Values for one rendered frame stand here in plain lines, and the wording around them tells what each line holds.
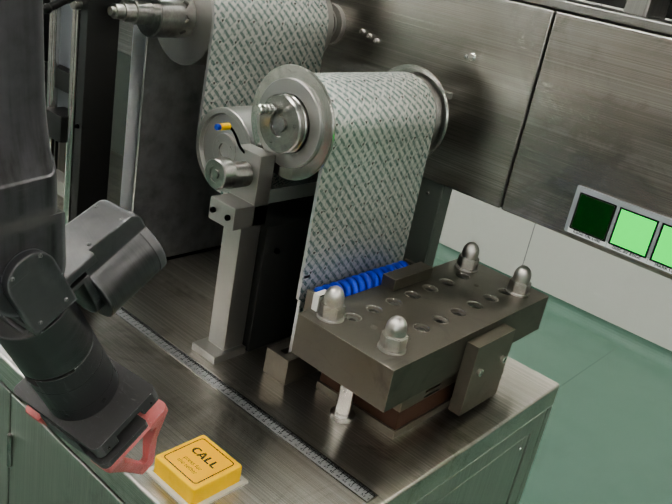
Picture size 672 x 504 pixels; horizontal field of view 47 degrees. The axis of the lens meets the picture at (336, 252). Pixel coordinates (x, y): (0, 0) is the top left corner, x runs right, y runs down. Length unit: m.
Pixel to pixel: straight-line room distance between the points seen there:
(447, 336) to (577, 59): 0.42
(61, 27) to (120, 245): 0.70
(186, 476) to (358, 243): 0.42
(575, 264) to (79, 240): 3.35
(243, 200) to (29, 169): 0.58
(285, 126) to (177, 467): 0.43
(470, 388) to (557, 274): 2.78
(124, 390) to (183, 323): 0.58
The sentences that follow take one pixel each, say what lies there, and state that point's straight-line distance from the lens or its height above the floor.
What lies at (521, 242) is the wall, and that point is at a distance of 3.89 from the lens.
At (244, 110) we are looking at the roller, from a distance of 1.10.
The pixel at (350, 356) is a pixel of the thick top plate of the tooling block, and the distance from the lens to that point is 0.96.
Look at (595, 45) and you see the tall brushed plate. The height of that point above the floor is 1.41.
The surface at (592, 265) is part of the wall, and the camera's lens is 3.76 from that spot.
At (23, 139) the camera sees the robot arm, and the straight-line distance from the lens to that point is 0.49.
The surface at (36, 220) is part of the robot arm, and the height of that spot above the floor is 1.30.
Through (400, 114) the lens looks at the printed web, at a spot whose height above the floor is 1.27.
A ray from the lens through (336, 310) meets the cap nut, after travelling 0.98.
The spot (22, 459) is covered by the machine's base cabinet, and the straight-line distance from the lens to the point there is 1.22.
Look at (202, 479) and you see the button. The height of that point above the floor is 0.92.
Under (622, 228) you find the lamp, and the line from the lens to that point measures 1.13.
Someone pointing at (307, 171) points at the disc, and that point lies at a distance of 0.99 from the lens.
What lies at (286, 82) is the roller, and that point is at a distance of 1.00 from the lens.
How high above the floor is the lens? 1.49
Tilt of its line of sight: 23 degrees down
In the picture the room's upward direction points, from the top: 11 degrees clockwise
